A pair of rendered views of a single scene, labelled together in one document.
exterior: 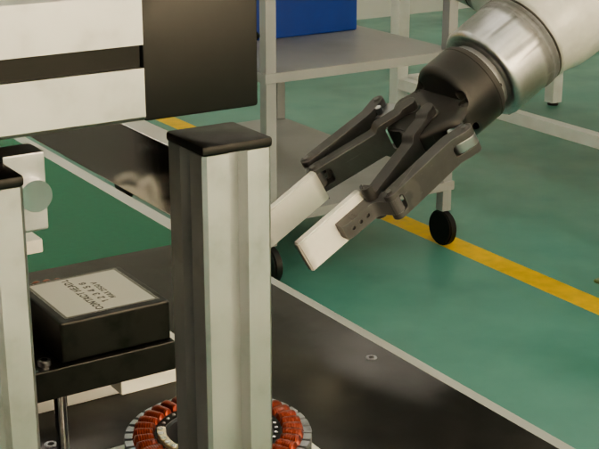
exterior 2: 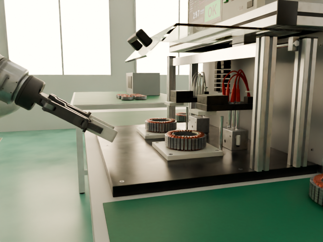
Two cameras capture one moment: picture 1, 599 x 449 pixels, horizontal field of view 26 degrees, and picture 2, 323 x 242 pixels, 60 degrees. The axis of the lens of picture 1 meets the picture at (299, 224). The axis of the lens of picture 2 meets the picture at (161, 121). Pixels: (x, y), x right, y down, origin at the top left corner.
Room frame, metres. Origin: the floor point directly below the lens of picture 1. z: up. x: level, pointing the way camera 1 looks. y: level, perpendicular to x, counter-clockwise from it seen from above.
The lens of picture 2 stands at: (1.63, 0.33, 0.97)
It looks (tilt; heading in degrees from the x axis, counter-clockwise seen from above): 9 degrees down; 196
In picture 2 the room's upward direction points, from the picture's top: straight up
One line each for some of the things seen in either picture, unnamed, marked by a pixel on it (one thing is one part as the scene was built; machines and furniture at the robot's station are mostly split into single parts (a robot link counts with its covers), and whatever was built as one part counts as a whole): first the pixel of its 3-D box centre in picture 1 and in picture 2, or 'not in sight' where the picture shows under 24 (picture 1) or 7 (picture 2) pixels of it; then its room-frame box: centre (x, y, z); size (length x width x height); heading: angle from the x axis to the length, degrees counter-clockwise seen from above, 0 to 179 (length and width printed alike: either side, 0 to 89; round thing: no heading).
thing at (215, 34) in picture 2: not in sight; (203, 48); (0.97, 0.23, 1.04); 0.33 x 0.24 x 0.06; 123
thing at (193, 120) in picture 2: not in sight; (198, 123); (0.62, 0.17, 0.80); 0.08 x 0.05 x 0.06; 33
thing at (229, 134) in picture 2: not in sight; (232, 137); (0.83, 0.30, 0.80); 0.08 x 0.05 x 0.06; 33
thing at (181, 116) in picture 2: not in sight; (185, 117); (0.28, 0.05, 0.77); 0.11 x 0.11 x 0.04
